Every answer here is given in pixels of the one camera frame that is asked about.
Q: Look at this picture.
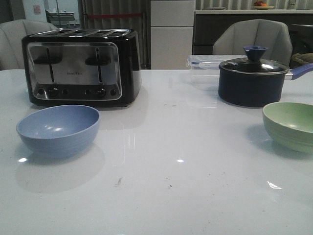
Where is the grey chair right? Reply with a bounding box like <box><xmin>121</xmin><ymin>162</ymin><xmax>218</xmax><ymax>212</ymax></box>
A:
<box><xmin>212</xmin><ymin>19</ymin><xmax>292</xmax><ymax>65</ymax></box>

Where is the dark counter unit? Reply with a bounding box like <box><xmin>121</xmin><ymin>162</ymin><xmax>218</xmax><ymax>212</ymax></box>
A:
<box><xmin>192</xmin><ymin>9</ymin><xmax>313</xmax><ymax>54</ymax></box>

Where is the green bowl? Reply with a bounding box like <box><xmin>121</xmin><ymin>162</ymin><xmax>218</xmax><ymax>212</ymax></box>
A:
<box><xmin>262</xmin><ymin>102</ymin><xmax>313</xmax><ymax>154</ymax></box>

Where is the blue bowl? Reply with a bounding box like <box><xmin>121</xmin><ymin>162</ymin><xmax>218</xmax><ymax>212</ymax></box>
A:
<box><xmin>16</xmin><ymin>105</ymin><xmax>100</xmax><ymax>158</ymax></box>

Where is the grey chair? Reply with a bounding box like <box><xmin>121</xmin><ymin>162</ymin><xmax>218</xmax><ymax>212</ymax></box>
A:
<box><xmin>0</xmin><ymin>20</ymin><xmax>57</xmax><ymax>70</ymax></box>
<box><xmin>212</xmin><ymin>19</ymin><xmax>292</xmax><ymax>65</ymax></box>

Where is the clear plastic container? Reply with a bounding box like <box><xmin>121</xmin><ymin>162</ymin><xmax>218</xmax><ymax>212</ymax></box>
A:
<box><xmin>186</xmin><ymin>55</ymin><xmax>246</xmax><ymax>92</ymax></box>

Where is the dark blue saucepan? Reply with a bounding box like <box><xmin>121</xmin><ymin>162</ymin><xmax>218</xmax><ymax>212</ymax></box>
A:
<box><xmin>218</xmin><ymin>64</ymin><xmax>313</xmax><ymax>108</ymax></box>

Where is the glass pot lid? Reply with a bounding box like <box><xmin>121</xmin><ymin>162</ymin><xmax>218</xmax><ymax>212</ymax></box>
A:
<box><xmin>219</xmin><ymin>46</ymin><xmax>289</xmax><ymax>75</ymax></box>

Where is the grey chair left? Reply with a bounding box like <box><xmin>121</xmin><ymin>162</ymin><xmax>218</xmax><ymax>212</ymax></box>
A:
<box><xmin>0</xmin><ymin>20</ymin><xmax>57</xmax><ymax>70</ymax></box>

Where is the black and steel toaster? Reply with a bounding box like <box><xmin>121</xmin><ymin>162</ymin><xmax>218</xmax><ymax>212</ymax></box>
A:
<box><xmin>22</xmin><ymin>28</ymin><xmax>141</xmax><ymax>108</ymax></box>

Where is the white cabinet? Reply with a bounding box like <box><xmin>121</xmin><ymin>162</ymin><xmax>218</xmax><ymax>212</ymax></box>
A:
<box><xmin>150</xmin><ymin>0</ymin><xmax>196</xmax><ymax>70</ymax></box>

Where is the fruit plate on counter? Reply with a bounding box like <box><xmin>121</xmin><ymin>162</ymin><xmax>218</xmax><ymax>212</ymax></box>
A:
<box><xmin>252</xmin><ymin>0</ymin><xmax>274</xmax><ymax>10</ymax></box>

